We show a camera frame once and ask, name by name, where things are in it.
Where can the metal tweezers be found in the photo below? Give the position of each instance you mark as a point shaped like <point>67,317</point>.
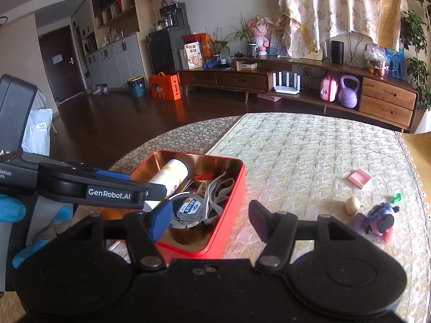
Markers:
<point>187,184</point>

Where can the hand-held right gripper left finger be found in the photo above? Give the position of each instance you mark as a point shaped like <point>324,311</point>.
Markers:
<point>161,220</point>

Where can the pink toy suitcase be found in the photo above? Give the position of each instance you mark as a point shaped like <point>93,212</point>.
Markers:
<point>328,91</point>

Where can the red tin box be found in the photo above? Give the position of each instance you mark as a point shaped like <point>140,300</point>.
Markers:
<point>230,213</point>

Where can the purple kettlebell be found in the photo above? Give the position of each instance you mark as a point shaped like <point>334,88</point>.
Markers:
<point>348,97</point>

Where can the green push pin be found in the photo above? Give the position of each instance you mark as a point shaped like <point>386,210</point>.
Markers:
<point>397,198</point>

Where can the small green potted plant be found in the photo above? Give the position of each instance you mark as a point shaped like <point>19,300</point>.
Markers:
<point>219,47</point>

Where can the potted orchid plant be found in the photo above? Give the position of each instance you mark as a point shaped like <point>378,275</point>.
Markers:
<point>251,48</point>

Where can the white plastic bag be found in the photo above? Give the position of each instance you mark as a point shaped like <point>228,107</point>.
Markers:
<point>38,131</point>

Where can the white quilted table mat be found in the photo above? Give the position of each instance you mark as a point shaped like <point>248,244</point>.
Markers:
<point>303,161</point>

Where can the pink doll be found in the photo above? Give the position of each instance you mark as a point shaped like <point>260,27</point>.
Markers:
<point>261,37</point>

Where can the white router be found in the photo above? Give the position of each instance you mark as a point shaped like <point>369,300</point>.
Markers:
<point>286,85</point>

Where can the red gift bag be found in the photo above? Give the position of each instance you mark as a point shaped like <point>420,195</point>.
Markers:
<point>205,42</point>

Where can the flat pink box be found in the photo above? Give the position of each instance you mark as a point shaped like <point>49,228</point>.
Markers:
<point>269,97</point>

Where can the floral cloth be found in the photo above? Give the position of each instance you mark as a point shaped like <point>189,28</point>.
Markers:
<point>336,3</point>

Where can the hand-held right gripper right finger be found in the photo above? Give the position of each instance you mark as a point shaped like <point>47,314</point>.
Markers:
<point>261,220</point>

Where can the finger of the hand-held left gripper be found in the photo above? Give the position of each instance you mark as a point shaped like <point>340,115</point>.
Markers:
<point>112,175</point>
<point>67,188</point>

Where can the blue picture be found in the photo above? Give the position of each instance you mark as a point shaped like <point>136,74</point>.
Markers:
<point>394,63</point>

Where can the potted tree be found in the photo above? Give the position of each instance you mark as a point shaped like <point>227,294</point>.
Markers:
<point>416,33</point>

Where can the wooden egg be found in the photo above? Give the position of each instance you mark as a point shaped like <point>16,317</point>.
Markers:
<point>352,206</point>

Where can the purple toy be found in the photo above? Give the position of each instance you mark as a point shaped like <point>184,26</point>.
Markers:
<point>380,217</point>

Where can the dark wooden door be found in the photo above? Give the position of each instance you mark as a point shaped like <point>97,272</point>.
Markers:
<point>60,64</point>

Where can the black coffee machine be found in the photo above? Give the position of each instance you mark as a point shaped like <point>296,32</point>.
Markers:
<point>176,16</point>

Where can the small beige red packet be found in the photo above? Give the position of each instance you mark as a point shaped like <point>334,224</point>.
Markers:
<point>203,188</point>

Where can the wooden TV cabinet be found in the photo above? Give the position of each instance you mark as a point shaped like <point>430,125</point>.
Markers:
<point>235,80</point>

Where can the clear plastic bag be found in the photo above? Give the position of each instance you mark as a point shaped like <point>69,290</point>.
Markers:
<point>374,59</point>

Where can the white shoes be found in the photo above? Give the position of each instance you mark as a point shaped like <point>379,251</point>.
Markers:
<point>99,89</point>

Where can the pink sticky note pad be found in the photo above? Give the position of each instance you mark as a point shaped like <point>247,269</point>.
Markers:
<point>359,179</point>

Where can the person's left hand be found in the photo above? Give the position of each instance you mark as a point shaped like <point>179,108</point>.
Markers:
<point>10,208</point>

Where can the tape roll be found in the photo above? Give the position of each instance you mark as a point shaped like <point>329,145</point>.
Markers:
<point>190,208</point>

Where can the blue bucket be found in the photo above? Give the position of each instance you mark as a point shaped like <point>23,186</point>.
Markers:
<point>137,88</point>

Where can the white plastic bottle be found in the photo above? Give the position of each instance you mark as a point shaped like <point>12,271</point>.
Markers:
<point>171,175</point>

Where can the black speaker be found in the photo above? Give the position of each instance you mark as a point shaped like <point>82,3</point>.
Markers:
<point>337,52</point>

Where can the grey sunglasses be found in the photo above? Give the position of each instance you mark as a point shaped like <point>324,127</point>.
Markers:
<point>215,199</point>

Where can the yellow mat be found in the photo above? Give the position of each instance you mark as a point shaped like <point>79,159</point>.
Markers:
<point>421,141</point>

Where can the wall shelf cabinet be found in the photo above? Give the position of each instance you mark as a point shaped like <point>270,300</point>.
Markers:
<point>114,57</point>

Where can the white printed box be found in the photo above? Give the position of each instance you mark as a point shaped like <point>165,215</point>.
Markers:
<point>193,57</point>

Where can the orange gift box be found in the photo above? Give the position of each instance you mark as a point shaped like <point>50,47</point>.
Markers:
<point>165,89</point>

